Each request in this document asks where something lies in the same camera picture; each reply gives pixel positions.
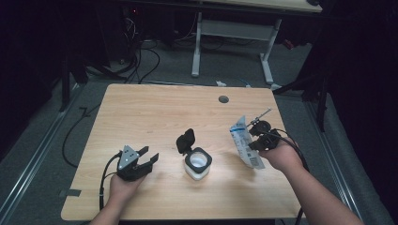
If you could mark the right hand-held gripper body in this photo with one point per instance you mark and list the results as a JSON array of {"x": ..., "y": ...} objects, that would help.
[{"x": 270, "y": 139}]

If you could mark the round table grommet hole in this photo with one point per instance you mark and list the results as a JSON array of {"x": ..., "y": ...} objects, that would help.
[{"x": 223, "y": 99}]

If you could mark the person's right hand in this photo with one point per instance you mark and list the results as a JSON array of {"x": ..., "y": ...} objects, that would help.
[{"x": 284, "y": 159}]

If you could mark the white pouch with blue print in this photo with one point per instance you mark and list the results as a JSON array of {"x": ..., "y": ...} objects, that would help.
[{"x": 245, "y": 145}]

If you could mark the clear jar with black lid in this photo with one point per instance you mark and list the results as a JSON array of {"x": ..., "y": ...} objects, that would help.
[{"x": 197, "y": 162}]

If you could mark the small white plug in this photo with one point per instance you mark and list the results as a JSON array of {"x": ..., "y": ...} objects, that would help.
[{"x": 221, "y": 83}]

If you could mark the red object on floor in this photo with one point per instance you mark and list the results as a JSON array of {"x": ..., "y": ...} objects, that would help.
[{"x": 288, "y": 44}]

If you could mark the grey tape strip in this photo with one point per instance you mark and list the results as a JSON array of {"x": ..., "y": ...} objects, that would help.
[{"x": 71, "y": 192}]

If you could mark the white-framed desk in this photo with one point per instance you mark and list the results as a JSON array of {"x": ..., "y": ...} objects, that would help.
[{"x": 233, "y": 29}]

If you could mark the person's left hand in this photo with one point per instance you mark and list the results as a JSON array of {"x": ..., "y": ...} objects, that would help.
[{"x": 123, "y": 189}]

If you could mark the metal floor rail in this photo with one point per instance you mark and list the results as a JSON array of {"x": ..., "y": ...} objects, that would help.
[
  {"x": 341, "y": 187},
  {"x": 34, "y": 156}
]

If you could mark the black metal stand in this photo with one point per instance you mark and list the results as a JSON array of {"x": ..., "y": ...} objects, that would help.
[{"x": 65, "y": 90}]

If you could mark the black tripod stand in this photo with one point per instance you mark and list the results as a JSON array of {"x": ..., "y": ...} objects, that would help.
[{"x": 320, "y": 103}]

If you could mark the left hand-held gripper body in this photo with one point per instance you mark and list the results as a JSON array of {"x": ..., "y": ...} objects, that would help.
[{"x": 131, "y": 168}]

